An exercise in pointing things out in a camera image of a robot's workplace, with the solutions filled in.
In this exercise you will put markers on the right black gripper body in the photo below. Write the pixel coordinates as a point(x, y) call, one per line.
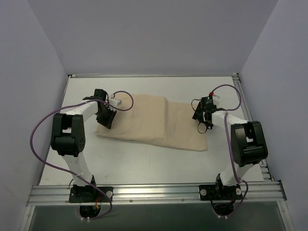
point(198, 111)

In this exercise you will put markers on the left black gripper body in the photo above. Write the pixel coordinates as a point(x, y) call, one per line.
point(107, 118)

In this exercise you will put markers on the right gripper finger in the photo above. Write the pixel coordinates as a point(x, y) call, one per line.
point(197, 113)
point(200, 103)

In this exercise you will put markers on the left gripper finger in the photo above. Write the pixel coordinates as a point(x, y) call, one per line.
point(110, 118)
point(106, 122)

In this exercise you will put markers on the beige cloth wrap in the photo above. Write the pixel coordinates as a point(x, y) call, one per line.
point(156, 121)

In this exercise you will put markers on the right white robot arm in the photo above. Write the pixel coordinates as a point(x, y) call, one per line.
point(245, 140)

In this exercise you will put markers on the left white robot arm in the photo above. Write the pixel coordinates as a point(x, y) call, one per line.
point(68, 136)

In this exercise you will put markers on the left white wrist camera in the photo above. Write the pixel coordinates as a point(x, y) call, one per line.
point(114, 101)

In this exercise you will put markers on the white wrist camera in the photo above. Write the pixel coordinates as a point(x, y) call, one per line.
point(213, 95)
point(114, 101)

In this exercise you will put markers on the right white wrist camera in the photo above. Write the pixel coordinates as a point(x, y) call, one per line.
point(213, 95)

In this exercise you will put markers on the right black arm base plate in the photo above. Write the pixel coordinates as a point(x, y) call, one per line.
point(217, 192)

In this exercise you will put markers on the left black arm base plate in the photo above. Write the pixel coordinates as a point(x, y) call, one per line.
point(88, 194)

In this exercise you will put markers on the front aluminium rail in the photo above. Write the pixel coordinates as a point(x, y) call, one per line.
point(154, 194)

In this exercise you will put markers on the aluminium rail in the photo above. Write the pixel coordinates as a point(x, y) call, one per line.
point(154, 194)
point(248, 172)

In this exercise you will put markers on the right side aluminium rail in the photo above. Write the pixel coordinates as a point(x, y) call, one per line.
point(248, 172)

